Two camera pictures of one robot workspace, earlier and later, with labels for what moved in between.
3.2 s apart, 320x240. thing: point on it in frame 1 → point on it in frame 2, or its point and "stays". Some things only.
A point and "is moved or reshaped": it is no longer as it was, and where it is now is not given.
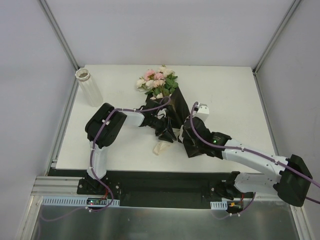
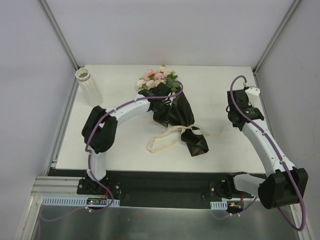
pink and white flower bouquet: (159, 83) stays
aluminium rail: (58, 186) stays
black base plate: (154, 189) stays
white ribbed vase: (90, 91) stays
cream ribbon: (163, 144) is moved or reshaped
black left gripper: (163, 128) → (161, 90)
